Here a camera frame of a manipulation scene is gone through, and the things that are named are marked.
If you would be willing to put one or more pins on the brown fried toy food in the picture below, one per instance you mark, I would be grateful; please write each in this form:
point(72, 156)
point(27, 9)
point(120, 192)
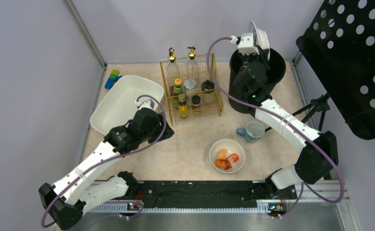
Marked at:
point(223, 164)

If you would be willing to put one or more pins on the black trash bin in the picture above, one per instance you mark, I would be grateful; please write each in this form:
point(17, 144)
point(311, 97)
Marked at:
point(275, 74)

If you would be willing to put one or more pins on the black perforated panel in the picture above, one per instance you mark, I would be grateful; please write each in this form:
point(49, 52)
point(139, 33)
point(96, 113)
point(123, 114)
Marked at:
point(339, 45)

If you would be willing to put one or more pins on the yellow cap sauce bottle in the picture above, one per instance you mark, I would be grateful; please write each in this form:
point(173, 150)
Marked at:
point(177, 89)

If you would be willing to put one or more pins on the blue green toy blocks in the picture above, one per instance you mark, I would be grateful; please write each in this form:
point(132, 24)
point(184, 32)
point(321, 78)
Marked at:
point(113, 78)

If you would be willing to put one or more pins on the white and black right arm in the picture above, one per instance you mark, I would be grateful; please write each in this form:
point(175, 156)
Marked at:
point(317, 150)

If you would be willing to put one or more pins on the white plastic basin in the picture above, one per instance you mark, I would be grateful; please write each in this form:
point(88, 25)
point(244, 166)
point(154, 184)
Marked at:
point(118, 106)

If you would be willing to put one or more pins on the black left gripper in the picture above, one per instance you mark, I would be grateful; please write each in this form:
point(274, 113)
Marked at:
point(163, 132)

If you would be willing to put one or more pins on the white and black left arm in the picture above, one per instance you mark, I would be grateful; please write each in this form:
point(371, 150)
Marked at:
point(67, 200)

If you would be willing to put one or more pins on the clear gold-top oil bottle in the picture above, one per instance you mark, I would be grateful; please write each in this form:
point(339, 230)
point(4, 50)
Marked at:
point(192, 66)

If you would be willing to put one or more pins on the silver lid white can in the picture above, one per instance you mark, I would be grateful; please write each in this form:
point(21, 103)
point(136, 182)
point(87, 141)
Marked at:
point(190, 89)

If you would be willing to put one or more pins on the black tripod stand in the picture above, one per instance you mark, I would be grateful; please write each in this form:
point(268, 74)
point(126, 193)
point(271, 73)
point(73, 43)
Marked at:
point(315, 106)

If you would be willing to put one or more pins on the blue ceramic mug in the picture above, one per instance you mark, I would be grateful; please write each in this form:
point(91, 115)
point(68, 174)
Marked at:
point(253, 131)

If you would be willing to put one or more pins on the orange toy food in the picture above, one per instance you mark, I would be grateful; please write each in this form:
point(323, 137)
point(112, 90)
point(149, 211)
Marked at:
point(222, 154)

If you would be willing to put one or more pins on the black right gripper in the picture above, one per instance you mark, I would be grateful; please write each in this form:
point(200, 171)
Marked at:
point(249, 60)

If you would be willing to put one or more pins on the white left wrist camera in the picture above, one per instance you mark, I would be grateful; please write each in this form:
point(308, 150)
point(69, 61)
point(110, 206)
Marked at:
point(149, 104)

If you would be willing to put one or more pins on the small dark spice jar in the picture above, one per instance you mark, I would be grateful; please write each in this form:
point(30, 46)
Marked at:
point(196, 100)

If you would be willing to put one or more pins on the small yellow label bottle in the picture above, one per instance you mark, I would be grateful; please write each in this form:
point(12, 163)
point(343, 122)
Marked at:
point(182, 105)

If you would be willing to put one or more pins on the black lid round jar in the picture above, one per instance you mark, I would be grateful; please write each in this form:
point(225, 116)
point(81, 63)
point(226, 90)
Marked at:
point(207, 87)

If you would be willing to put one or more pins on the dark sauce glass bottle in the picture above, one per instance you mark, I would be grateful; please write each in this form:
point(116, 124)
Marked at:
point(173, 69)

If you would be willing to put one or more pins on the white paper plate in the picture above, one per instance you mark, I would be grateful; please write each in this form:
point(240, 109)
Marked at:
point(261, 41)

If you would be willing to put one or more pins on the gold wire rack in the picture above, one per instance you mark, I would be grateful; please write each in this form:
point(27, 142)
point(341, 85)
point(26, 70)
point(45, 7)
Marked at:
point(214, 108)

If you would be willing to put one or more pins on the white bowl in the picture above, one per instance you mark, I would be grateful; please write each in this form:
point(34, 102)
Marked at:
point(232, 147)

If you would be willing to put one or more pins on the toy shrimp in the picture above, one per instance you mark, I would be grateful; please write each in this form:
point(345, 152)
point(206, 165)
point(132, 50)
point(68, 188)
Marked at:
point(232, 158)

